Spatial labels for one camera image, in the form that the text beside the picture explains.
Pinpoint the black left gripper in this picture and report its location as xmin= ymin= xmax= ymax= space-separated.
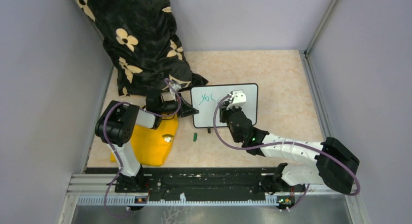
xmin=158 ymin=93 xmax=199 ymax=118

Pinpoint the white whiteboard black frame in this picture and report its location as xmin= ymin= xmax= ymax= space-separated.
xmin=190 ymin=83 xmax=259 ymax=134

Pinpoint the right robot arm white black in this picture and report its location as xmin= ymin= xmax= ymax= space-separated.
xmin=214 ymin=97 xmax=361 ymax=196

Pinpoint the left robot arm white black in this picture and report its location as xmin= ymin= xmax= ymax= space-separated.
xmin=95 ymin=89 xmax=199 ymax=193

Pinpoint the yellow folded cloth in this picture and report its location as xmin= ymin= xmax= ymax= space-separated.
xmin=103 ymin=106 xmax=178 ymax=171

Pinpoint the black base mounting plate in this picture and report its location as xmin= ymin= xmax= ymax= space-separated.
xmin=114 ymin=167 xmax=307 ymax=204

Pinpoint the black floral blanket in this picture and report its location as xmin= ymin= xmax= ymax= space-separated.
xmin=74 ymin=0 xmax=208 ymax=96

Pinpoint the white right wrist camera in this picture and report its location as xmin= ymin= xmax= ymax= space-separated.
xmin=227 ymin=90 xmax=247 ymax=110

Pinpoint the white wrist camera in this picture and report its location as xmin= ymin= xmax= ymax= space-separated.
xmin=227 ymin=90 xmax=247 ymax=110
xmin=169 ymin=81 xmax=181 ymax=101

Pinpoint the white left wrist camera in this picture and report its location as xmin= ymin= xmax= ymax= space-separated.
xmin=169 ymin=81 xmax=181 ymax=101

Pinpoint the aluminium frame rail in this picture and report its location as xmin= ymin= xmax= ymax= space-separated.
xmin=301 ymin=0 xmax=358 ymax=194

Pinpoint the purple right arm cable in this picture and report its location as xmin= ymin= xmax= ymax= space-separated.
xmin=213 ymin=94 xmax=361 ymax=212

